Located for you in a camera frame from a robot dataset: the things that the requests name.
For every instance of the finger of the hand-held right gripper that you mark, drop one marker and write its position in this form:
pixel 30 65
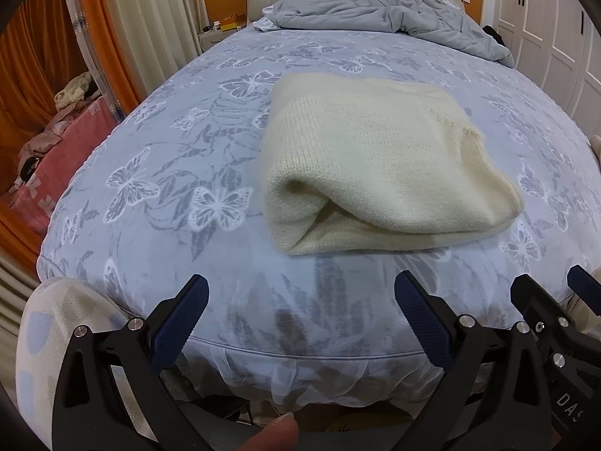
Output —
pixel 549 314
pixel 587 286

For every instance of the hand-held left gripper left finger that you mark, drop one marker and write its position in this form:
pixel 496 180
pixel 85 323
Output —
pixel 181 319

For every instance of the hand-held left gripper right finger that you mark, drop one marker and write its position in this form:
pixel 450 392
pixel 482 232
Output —
pixel 422 319

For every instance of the cream knitted cardigan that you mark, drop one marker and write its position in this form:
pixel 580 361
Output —
pixel 366 150

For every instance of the person's left hand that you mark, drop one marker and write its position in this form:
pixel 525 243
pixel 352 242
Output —
pixel 272 434

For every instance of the person's dotted pajama leg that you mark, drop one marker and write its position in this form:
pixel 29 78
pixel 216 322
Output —
pixel 51 338

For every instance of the white slatted panel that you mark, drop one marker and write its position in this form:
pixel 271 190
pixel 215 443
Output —
pixel 16 286

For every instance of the bed with butterfly sheet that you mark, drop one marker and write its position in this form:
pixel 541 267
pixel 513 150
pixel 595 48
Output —
pixel 188 150

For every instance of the pink blanket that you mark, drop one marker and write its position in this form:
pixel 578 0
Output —
pixel 61 159

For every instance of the beige pink cloth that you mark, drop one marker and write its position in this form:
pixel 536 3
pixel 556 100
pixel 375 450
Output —
pixel 47 134

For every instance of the cream cloth pile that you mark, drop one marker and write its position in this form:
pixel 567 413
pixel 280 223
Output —
pixel 75 91

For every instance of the white panelled wardrobe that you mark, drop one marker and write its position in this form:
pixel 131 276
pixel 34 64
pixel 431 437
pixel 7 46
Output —
pixel 554 23

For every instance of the white nightstand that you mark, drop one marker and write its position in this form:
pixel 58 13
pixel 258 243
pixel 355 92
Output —
pixel 211 40

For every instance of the orange curtain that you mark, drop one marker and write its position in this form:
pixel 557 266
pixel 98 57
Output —
pixel 33 80

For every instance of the cream curtain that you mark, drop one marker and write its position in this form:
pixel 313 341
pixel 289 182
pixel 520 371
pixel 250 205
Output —
pixel 155 23

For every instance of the orange box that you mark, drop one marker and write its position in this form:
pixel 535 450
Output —
pixel 232 22

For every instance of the grey duvet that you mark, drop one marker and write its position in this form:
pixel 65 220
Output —
pixel 375 9

